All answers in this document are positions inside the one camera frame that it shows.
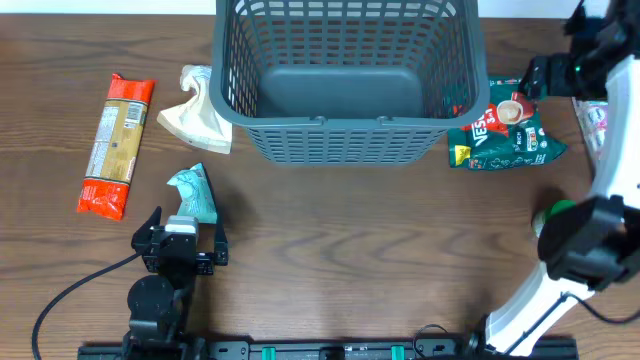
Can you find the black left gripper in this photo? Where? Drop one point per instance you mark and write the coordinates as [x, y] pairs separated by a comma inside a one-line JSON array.
[[201, 261]]

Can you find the green lid spice jar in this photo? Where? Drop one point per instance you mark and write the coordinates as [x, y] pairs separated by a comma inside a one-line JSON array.
[[541, 217]]

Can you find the beige crumpled pouch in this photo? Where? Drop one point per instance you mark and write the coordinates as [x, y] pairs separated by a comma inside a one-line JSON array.
[[196, 122]]

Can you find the grey plastic basket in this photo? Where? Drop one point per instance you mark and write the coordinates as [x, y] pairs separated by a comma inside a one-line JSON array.
[[348, 82]]

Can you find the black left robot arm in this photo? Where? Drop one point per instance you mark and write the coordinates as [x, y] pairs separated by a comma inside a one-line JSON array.
[[160, 305]]

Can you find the green Nescafe coffee bag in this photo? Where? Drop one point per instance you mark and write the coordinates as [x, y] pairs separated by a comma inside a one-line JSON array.
[[508, 135]]

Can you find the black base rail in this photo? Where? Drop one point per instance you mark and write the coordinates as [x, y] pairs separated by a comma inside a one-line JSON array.
[[425, 348]]

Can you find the teal crumpled snack packet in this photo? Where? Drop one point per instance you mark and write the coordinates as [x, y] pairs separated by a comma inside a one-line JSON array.
[[197, 198]]

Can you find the red orange spaghetti packet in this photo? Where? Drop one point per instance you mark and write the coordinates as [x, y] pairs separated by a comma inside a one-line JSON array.
[[107, 180]]

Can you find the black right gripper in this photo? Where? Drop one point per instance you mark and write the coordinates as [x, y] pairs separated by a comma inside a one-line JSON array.
[[542, 76]]

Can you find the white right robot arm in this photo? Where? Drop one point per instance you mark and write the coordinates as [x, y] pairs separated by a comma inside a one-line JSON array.
[[591, 245]]

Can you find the tissue pocket pack bundle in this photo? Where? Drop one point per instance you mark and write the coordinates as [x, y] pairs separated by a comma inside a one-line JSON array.
[[592, 117]]

